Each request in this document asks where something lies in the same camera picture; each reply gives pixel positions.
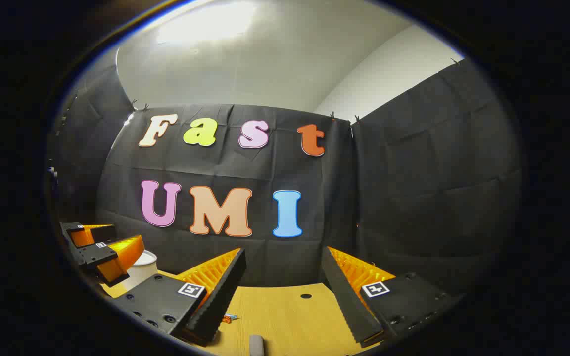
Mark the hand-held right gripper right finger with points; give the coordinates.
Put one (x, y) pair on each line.
(347, 296)

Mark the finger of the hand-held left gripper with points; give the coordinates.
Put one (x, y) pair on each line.
(78, 230)
(98, 254)

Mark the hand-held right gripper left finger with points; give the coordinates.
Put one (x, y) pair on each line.
(218, 296)

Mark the white ribbed garbage bin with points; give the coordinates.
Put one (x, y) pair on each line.
(141, 269)

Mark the small grey broom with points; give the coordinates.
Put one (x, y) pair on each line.
(256, 346)

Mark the wooden desktop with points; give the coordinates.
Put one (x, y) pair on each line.
(290, 321)

